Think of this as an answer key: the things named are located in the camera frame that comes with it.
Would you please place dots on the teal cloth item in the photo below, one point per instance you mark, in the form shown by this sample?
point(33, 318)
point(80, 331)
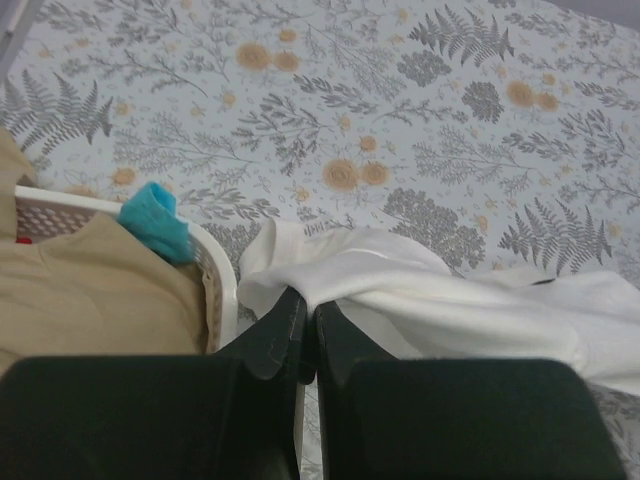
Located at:
point(150, 216)

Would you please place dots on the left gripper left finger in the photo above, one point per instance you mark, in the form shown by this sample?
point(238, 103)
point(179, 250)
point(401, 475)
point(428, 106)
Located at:
point(278, 337)

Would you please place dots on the floral table cloth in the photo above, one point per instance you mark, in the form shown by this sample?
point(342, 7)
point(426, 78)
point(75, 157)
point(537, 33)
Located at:
point(498, 134)

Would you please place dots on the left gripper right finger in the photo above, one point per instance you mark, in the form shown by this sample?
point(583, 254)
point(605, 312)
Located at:
point(385, 418)

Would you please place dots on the white laundry basket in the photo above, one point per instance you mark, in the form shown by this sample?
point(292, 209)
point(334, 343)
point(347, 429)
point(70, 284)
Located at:
point(215, 280)

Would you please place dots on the aluminium frame rail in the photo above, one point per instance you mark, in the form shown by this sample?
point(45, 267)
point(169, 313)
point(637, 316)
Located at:
point(17, 16)

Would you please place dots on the beige t shirt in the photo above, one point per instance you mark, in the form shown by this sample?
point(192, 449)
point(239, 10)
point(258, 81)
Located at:
point(95, 291)

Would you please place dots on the white t shirt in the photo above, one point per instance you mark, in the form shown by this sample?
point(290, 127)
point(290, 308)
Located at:
point(408, 300)

